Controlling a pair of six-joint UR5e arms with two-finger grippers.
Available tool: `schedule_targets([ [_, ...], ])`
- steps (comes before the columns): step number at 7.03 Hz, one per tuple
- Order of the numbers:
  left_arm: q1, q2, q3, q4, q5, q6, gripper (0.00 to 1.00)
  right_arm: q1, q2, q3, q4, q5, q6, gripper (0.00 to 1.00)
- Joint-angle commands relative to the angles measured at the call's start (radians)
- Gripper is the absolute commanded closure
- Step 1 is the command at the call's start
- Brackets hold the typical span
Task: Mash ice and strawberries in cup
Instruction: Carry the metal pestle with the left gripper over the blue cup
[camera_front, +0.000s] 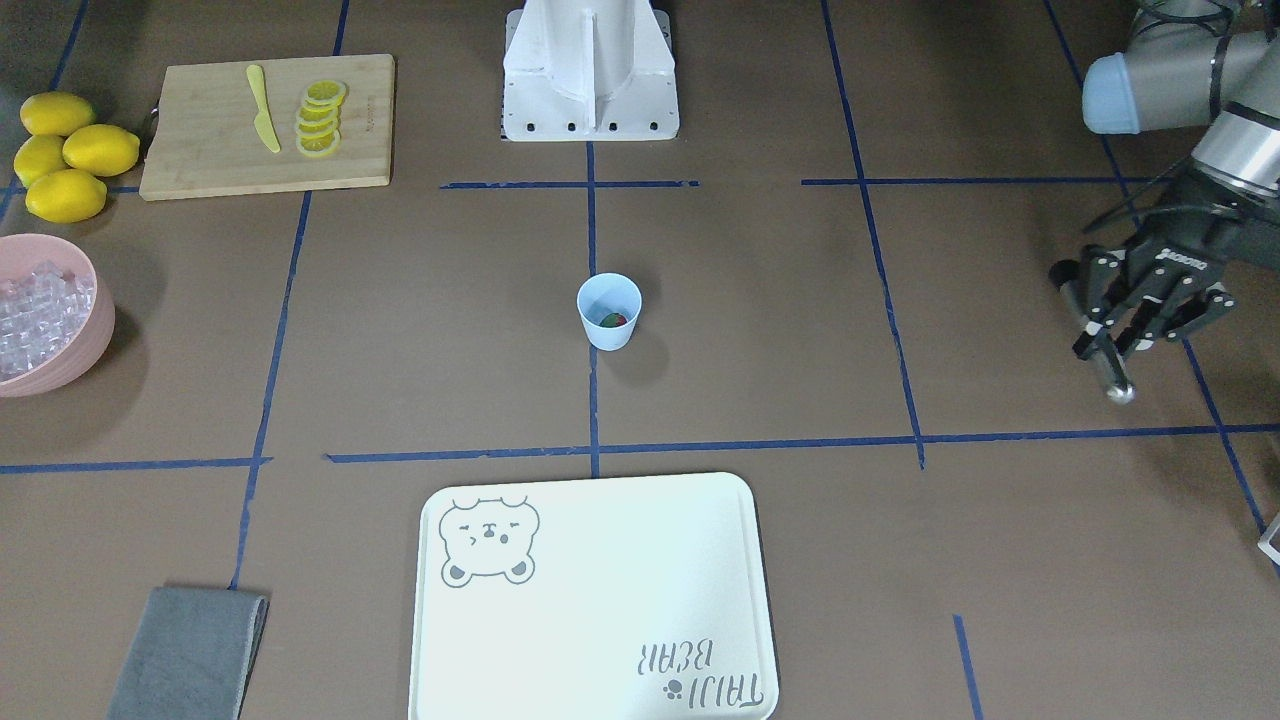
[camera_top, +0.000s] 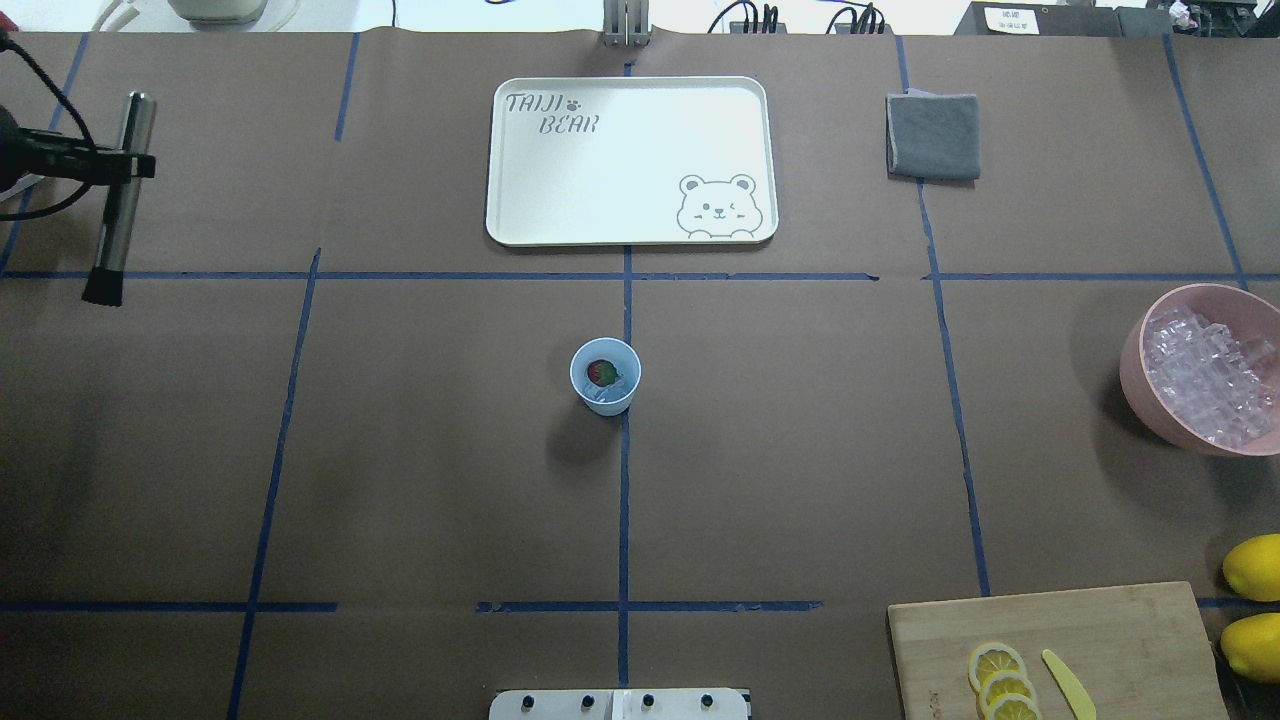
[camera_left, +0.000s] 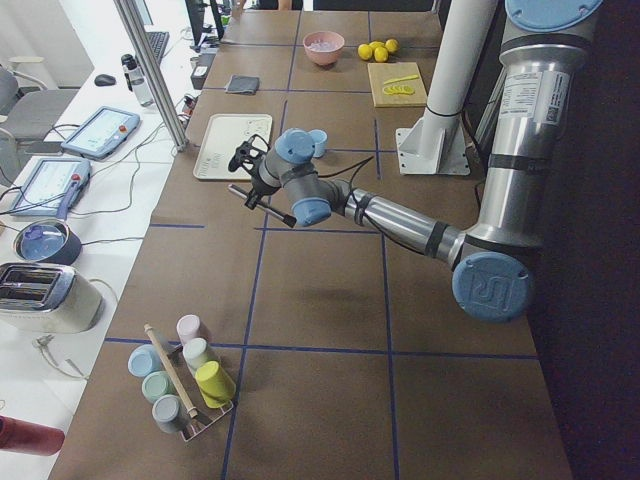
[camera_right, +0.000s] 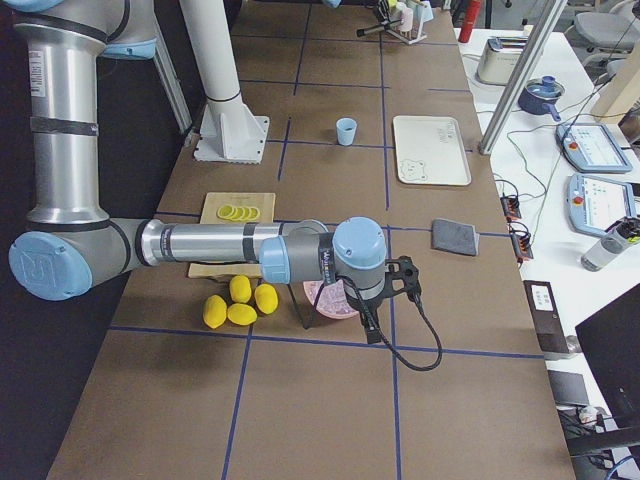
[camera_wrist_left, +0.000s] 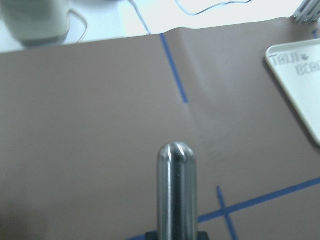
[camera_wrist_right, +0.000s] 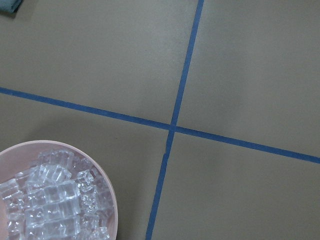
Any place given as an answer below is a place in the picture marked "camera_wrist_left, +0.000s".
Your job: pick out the aluminium frame post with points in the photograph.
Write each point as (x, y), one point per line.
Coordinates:
(307, 12)

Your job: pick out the cream bear tray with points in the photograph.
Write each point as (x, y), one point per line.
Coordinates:
(296, 67)

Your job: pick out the steel muddler black handle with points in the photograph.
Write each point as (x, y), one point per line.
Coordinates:
(177, 208)

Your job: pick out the cream toaster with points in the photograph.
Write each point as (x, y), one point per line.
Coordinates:
(36, 22)

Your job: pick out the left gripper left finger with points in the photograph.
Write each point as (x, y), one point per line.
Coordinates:
(151, 235)

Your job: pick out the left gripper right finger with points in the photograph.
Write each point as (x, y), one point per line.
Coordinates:
(202, 235)

